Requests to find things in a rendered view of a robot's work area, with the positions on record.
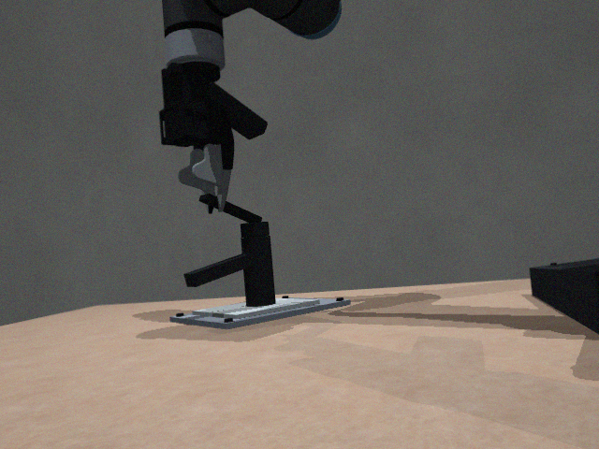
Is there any black faucet with lever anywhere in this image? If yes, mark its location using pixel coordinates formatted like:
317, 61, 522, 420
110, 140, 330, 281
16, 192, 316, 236
183, 201, 320, 319

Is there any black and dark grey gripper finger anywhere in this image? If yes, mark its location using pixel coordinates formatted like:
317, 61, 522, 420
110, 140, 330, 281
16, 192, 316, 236
178, 145, 216, 214
192, 120, 234, 211

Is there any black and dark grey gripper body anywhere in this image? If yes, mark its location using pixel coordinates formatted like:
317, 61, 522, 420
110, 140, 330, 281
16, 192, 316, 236
159, 62, 230, 147

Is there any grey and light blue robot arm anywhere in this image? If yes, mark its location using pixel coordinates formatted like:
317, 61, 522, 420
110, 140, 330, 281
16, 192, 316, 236
162, 0, 342, 139

